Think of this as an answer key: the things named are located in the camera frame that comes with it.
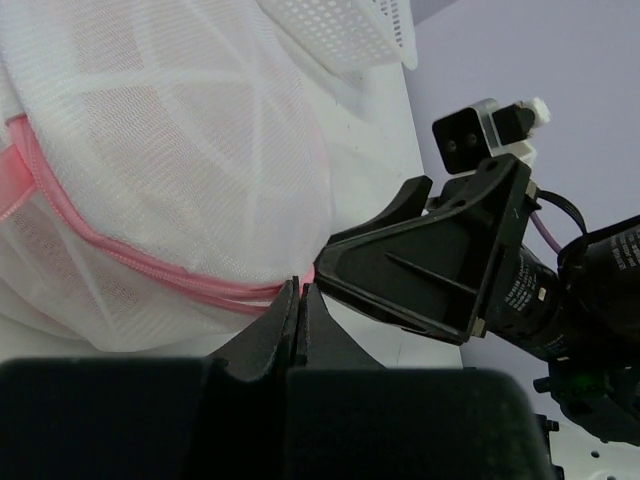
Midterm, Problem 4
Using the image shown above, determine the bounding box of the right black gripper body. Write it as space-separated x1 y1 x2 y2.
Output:
490 217 639 445

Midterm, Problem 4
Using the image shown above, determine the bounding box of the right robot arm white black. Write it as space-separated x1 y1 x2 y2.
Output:
315 155 639 479

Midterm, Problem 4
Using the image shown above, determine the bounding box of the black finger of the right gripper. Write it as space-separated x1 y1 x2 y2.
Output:
327 175 433 247
315 154 532 345

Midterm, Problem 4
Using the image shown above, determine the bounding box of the white plastic perforated basket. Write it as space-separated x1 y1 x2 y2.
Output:
258 0 418 74

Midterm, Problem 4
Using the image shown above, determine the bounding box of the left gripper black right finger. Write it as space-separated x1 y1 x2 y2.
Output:
284 285 555 479

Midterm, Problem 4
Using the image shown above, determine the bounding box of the white mesh laundry bag pink zipper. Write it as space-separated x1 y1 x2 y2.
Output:
1 1 333 352

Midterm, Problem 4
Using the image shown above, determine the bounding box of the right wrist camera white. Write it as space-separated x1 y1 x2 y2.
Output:
432 97 551 175

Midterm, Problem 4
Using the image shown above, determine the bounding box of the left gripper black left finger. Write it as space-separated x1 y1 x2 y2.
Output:
1 280 300 479

